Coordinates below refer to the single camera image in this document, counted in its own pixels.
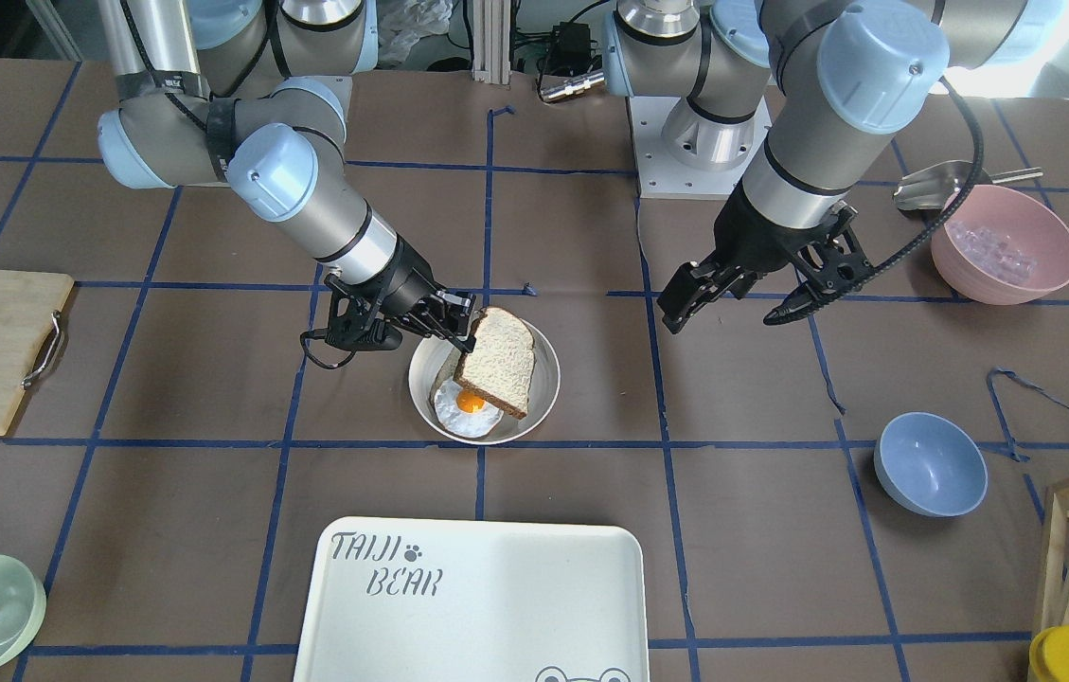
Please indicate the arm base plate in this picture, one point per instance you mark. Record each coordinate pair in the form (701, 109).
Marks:
(680, 155)
(194, 156)

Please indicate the aluminium frame post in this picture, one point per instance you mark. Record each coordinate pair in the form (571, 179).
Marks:
(491, 30)

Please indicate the bread slice on plate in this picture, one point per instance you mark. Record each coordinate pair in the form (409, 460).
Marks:
(446, 370)

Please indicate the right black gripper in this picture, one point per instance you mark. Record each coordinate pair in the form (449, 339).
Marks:
(412, 272)

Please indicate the metal scoop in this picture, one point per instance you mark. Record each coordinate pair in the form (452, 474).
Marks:
(930, 188)

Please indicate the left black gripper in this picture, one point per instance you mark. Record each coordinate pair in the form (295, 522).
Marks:
(755, 238)

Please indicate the blue bowl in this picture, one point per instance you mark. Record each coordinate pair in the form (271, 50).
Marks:
(930, 466)

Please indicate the cream round plate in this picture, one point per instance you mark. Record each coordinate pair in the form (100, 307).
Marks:
(432, 353)

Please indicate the cream bear serving tray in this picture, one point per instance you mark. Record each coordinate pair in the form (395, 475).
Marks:
(406, 599)

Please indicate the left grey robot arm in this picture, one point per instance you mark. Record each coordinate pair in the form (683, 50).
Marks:
(808, 94)

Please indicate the pink bowl with ice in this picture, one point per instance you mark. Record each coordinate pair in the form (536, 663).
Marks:
(1002, 247)

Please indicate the fried egg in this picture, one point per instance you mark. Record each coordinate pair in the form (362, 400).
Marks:
(462, 412)

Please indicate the bread slice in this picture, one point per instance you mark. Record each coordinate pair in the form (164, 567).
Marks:
(501, 364)
(446, 370)

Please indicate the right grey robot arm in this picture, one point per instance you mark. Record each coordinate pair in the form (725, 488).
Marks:
(238, 94)

